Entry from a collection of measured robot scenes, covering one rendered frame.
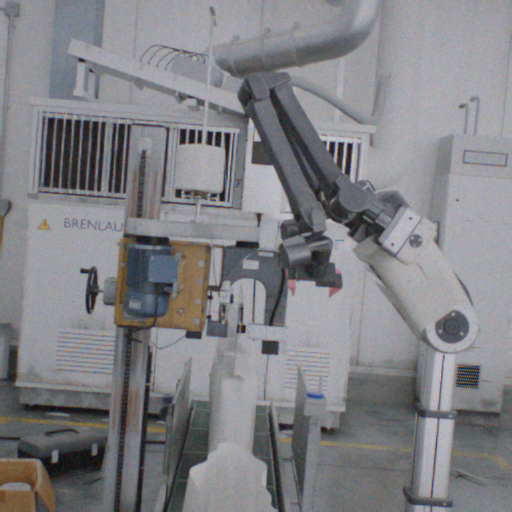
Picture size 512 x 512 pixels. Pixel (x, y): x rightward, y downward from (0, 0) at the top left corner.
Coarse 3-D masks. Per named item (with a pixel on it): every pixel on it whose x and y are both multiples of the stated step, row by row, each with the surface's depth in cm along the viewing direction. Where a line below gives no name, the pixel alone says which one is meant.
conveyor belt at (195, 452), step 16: (208, 416) 468; (256, 416) 477; (192, 432) 433; (208, 432) 436; (256, 432) 443; (192, 448) 405; (256, 448) 414; (192, 464) 380; (272, 480) 367; (176, 496) 337; (272, 496) 346
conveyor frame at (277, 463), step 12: (192, 396) 497; (276, 420) 455; (276, 432) 431; (276, 444) 411; (276, 456) 403; (276, 468) 396; (276, 480) 388; (276, 492) 382; (156, 504) 315; (276, 504) 339; (288, 504) 326
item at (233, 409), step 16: (224, 368) 366; (240, 368) 361; (224, 384) 349; (240, 384) 350; (256, 384) 371; (224, 400) 349; (240, 400) 349; (224, 416) 348; (240, 416) 349; (224, 432) 349; (240, 432) 349; (208, 448) 354
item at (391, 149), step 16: (384, 128) 623; (400, 128) 621; (416, 128) 631; (384, 144) 624; (400, 144) 623; (368, 160) 623; (384, 160) 623; (400, 160) 624; (368, 176) 625; (384, 176) 625; (400, 176) 631
